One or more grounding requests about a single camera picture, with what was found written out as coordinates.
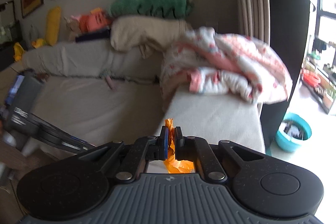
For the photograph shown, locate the orange plush toy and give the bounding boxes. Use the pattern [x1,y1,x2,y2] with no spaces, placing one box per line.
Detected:
[163,118,194,174]

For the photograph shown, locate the small yellow duck plush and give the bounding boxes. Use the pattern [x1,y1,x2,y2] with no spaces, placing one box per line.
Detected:
[13,42,26,62]

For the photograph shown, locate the grey fabric sofa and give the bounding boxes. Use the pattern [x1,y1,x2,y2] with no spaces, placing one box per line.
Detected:
[0,40,267,162]

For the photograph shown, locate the teal pink mushroom toy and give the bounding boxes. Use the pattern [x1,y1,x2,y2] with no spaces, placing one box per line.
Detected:
[100,69,118,90]

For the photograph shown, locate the pink floral white blanket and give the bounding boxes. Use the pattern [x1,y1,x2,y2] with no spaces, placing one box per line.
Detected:
[160,27,293,104]

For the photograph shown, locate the yellow banana plush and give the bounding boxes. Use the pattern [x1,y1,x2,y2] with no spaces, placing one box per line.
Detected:
[45,6,62,46]

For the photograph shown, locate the beige bunny plush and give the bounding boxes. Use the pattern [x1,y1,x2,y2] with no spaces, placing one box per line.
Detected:
[64,17,82,42]

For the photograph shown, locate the teal plastic basin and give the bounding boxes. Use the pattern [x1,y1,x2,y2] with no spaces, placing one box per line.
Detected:
[275,113,312,153]

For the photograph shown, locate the cream pillow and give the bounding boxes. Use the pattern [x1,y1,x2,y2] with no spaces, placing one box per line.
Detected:
[110,15,191,59]

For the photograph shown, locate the dark blue book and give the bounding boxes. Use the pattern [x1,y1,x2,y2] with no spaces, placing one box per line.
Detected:
[75,28,110,43]

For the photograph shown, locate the pink pig plush toy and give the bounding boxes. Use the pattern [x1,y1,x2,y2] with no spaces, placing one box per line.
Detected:
[71,8,113,34]

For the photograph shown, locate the red plastic basin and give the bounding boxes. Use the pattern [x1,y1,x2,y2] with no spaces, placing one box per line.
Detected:
[302,69,321,88]

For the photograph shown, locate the green plush cushion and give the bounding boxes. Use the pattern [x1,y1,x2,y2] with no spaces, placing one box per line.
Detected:
[108,0,194,19]

